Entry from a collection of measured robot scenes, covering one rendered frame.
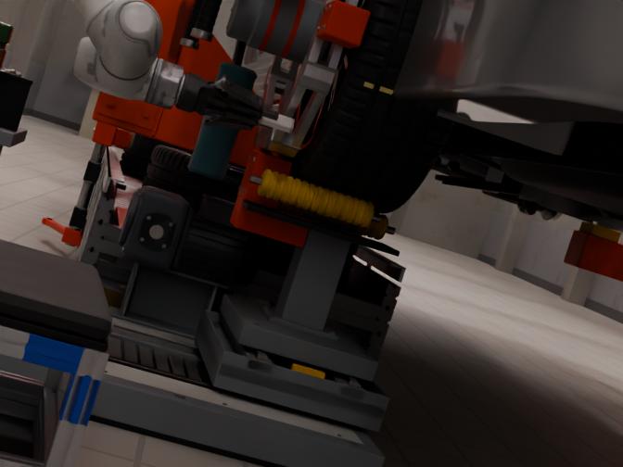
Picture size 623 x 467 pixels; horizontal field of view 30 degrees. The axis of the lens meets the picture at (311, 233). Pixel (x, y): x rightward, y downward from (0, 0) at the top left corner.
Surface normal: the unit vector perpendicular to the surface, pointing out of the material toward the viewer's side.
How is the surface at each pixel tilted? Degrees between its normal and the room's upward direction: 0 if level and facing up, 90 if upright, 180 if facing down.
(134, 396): 90
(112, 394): 90
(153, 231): 90
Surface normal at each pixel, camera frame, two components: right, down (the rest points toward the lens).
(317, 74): 0.18, 0.11
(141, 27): 0.36, -0.21
